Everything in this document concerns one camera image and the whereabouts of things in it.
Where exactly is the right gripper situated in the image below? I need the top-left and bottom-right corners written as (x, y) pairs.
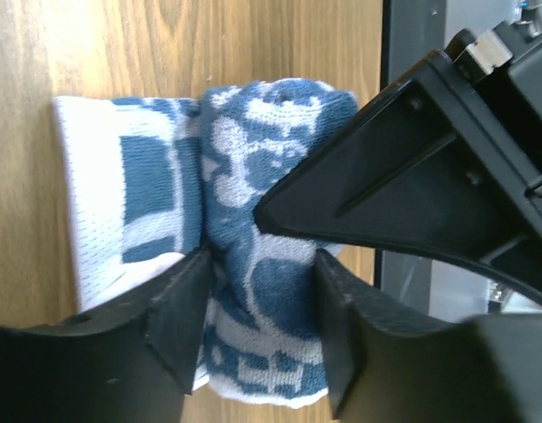
top-left (445, 22), bottom-right (542, 185)

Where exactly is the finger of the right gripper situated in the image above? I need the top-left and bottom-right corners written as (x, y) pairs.
top-left (254, 50), bottom-right (542, 305)

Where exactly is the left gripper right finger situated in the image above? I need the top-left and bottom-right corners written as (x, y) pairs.
top-left (314, 250), bottom-right (542, 422)

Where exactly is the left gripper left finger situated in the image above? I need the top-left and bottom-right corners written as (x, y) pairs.
top-left (0, 248), bottom-right (213, 422)

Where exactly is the blue white patterned towel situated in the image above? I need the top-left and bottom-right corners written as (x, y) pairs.
top-left (53, 78), bottom-right (358, 409)

